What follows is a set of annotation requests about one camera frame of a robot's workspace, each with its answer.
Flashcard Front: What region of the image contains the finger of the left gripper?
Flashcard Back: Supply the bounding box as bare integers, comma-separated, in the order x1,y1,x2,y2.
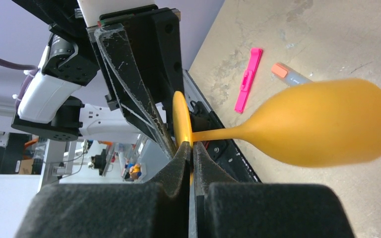
94,24,176,160

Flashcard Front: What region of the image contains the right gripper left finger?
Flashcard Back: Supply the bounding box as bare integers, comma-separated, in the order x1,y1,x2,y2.
16,142,191,238

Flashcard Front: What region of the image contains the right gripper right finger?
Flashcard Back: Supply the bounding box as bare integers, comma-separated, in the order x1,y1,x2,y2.
193,142,354,238

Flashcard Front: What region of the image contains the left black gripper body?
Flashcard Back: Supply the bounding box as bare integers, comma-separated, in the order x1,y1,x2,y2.
86,7,184,131

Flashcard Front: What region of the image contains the yellow plastic wine glass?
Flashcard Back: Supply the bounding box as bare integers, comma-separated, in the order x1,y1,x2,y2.
173,78,381,168

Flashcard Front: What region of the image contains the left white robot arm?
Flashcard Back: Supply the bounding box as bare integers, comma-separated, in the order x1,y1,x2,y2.
11,0,184,158

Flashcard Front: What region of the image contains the pink flat clip tool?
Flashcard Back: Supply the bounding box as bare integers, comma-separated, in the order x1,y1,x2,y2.
234,48,263,113

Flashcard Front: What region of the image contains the orange grey marker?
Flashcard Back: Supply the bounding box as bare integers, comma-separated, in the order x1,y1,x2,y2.
271,62,312,87

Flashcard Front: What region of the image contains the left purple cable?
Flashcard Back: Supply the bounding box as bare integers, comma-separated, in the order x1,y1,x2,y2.
0,47,40,99

